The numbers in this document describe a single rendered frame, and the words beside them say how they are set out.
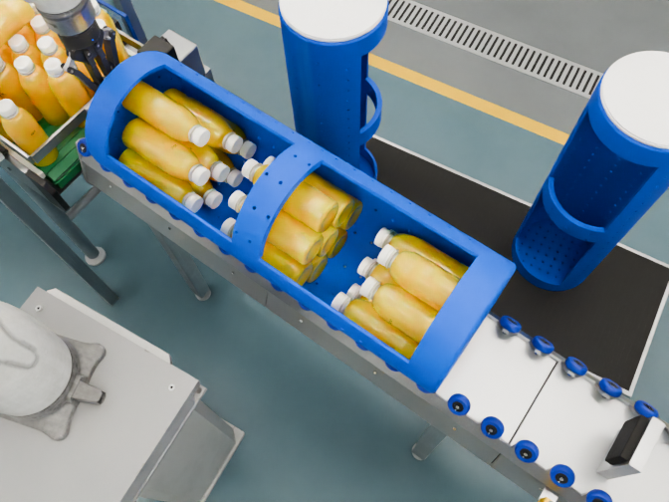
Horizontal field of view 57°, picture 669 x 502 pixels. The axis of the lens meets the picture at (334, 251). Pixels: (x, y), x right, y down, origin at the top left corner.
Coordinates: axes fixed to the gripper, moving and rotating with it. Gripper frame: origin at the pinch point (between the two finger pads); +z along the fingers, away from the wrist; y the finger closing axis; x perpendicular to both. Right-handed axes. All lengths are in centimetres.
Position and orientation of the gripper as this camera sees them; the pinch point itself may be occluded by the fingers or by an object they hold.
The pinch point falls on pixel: (111, 92)
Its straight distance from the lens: 143.7
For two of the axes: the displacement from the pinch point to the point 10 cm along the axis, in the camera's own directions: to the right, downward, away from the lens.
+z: 0.3, 4.2, 9.1
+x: 8.1, 5.3, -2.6
